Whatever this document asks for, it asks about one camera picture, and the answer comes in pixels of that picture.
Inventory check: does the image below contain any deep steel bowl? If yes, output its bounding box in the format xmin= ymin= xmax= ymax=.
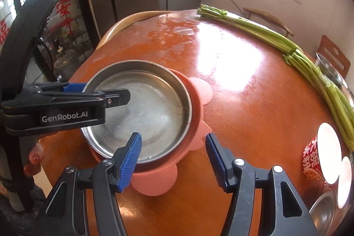
xmin=310 ymin=188 xmax=338 ymax=236

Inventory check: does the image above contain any shallow steel plate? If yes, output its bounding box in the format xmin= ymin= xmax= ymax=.
xmin=81 ymin=60 xmax=193 ymax=165

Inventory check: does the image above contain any red instant noodle bowl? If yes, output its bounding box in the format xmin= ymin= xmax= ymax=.
xmin=302 ymin=123 xmax=342 ymax=184

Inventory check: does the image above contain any left hand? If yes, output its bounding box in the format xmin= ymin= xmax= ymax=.
xmin=23 ymin=142 xmax=44 ymax=177

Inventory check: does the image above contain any light wooden chair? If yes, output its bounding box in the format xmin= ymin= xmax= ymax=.
xmin=95 ymin=11 xmax=172 ymax=50

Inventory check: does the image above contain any pink flower silicone mat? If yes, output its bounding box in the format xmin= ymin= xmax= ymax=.
xmin=90 ymin=69 xmax=212 ymax=196

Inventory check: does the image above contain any celery bunch near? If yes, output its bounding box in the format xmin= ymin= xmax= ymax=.
xmin=283 ymin=49 xmax=354 ymax=152

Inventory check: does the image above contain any celery bunch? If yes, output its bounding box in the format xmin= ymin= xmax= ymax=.
xmin=197 ymin=4 xmax=303 ymax=54
xmin=283 ymin=49 xmax=354 ymax=152

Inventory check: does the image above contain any steel bowl at table edge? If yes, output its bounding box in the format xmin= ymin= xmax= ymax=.
xmin=315 ymin=53 xmax=347 ymax=88

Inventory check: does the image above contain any celery bunch far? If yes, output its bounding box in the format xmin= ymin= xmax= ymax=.
xmin=197 ymin=4 xmax=303 ymax=54

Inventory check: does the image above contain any brown wooden chair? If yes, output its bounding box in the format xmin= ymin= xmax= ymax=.
xmin=317 ymin=35 xmax=350 ymax=78

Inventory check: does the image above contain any curved back wooden chair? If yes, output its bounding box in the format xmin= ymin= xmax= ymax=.
xmin=244 ymin=7 xmax=294 ymax=37

